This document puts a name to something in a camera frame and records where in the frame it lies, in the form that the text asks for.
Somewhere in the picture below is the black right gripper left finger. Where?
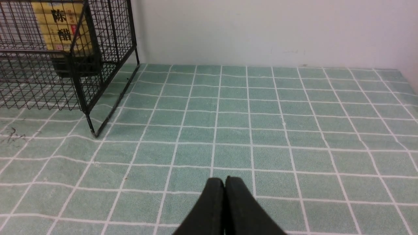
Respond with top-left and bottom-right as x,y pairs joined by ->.
173,178 -> 224,235

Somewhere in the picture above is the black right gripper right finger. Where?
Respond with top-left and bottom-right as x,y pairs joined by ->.
224,177 -> 286,235

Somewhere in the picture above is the vinegar bottle yellow label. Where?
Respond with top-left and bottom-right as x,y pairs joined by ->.
31,0 -> 102,78

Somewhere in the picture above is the green checkered tablecloth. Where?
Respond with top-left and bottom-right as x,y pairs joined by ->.
1,64 -> 417,235

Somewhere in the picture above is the black wire mesh rack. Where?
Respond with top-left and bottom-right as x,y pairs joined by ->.
1,0 -> 140,137

